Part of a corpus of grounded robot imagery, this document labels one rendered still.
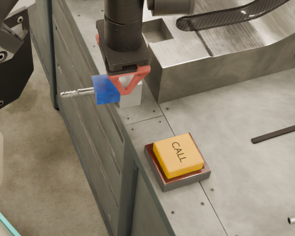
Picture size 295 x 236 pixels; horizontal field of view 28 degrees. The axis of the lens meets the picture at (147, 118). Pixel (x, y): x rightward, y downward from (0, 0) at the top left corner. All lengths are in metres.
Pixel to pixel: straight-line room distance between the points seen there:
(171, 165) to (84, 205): 0.94
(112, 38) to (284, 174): 0.35
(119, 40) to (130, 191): 0.49
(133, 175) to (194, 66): 0.35
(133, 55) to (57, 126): 1.12
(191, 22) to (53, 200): 0.94
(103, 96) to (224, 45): 0.22
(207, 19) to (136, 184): 0.41
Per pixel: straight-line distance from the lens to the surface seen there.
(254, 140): 0.98
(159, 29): 1.04
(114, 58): 0.88
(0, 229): 1.48
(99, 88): 0.97
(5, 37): 0.57
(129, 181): 1.25
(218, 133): 0.98
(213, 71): 1.00
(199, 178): 0.91
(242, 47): 1.00
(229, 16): 1.07
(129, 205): 1.33
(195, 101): 1.02
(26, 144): 1.94
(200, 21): 1.04
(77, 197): 1.82
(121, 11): 0.84
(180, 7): 0.85
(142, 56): 0.89
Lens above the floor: 1.57
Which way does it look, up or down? 51 degrees down
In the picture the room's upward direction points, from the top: 7 degrees clockwise
